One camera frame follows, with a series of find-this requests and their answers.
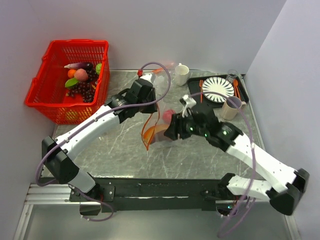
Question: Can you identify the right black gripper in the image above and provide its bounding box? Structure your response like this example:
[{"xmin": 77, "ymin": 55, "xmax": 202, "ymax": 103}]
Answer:
[{"xmin": 164, "ymin": 110, "xmax": 209, "ymax": 140}]

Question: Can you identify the orange plastic spoon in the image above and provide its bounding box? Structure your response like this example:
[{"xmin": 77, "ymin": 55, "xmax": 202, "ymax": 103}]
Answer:
[{"xmin": 233, "ymin": 78, "xmax": 241, "ymax": 99}]

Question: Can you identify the clear drinking glass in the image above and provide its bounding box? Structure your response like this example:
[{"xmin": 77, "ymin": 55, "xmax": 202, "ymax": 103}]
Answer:
[{"xmin": 226, "ymin": 69, "xmax": 238, "ymax": 84}]

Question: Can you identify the purple eggplant toy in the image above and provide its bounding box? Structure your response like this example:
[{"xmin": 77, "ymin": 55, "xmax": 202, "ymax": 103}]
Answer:
[{"xmin": 64, "ymin": 62, "xmax": 93, "ymax": 71}]

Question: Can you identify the white mug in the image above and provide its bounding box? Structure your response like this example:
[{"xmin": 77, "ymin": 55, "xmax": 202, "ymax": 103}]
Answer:
[{"xmin": 174, "ymin": 63, "xmax": 190, "ymax": 87}]

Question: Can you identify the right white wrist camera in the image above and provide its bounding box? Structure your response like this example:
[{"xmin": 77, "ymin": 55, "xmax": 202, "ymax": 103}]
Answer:
[{"xmin": 179, "ymin": 94, "xmax": 197, "ymax": 115}]

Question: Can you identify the clear zip bag orange zipper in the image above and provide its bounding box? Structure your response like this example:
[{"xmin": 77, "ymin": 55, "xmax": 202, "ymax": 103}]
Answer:
[{"xmin": 140, "ymin": 100, "xmax": 182, "ymax": 152}]

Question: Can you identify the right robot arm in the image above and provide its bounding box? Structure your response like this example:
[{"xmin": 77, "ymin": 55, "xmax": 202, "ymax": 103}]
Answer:
[{"xmin": 164, "ymin": 109, "xmax": 310, "ymax": 216}]

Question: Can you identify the small orange fruit toy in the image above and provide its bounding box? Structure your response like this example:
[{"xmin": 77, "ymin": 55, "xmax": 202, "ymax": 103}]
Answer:
[{"xmin": 67, "ymin": 69, "xmax": 76, "ymax": 79}]

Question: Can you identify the green leaf toy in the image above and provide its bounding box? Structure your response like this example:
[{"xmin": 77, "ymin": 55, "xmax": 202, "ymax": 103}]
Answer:
[{"xmin": 64, "ymin": 77, "xmax": 79, "ymax": 88}]

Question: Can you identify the red plastic basket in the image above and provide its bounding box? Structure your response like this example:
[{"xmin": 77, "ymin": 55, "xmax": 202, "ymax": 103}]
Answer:
[{"xmin": 24, "ymin": 39, "xmax": 110, "ymax": 125}]

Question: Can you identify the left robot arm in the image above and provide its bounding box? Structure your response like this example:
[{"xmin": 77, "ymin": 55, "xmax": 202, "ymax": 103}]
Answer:
[{"xmin": 42, "ymin": 78, "xmax": 157, "ymax": 201}]

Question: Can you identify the pink peach toy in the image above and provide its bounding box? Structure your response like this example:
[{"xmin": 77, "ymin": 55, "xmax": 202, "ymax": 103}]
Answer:
[{"xmin": 74, "ymin": 68, "xmax": 89, "ymax": 82}]

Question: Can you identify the beige mug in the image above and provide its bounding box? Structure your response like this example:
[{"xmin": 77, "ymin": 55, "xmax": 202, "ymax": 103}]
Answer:
[{"xmin": 220, "ymin": 96, "xmax": 247, "ymax": 121}]

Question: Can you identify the purple grapes toy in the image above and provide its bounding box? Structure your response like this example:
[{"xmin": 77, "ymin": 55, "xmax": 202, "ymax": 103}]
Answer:
[{"xmin": 65, "ymin": 68, "xmax": 99, "ymax": 103}]

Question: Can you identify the red apple toy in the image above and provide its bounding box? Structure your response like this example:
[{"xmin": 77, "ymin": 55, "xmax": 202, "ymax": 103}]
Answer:
[{"xmin": 162, "ymin": 109, "xmax": 176, "ymax": 124}]

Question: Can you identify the orange plastic fork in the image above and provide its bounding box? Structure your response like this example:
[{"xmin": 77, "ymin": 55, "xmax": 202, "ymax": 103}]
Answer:
[{"xmin": 199, "ymin": 79, "xmax": 204, "ymax": 104}]

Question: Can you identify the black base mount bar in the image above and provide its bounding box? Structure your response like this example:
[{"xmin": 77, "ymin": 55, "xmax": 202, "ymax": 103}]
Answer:
[{"xmin": 68, "ymin": 174, "xmax": 248, "ymax": 216}]

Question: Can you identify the green lime toy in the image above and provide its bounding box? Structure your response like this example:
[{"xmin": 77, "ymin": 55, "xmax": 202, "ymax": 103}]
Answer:
[{"xmin": 95, "ymin": 63, "xmax": 102, "ymax": 75}]

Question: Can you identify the orange papaya slice toy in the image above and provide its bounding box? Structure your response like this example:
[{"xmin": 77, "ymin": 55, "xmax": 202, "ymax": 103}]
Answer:
[{"xmin": 142, "ymin": 123, "xmax": 171, "ymax": 145}]

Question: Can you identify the aluminium rail frame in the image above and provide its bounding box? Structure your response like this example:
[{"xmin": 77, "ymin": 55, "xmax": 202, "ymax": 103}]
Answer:
[{"xmin": 13, "ymin": 72, "xmax": 300, "ymax": 240}]

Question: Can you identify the striped white plate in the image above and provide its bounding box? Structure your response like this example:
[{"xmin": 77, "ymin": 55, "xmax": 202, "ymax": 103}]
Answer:
[{"xmin": 202, "ymin": 76, "xmax": 235, "ymax": 104}]

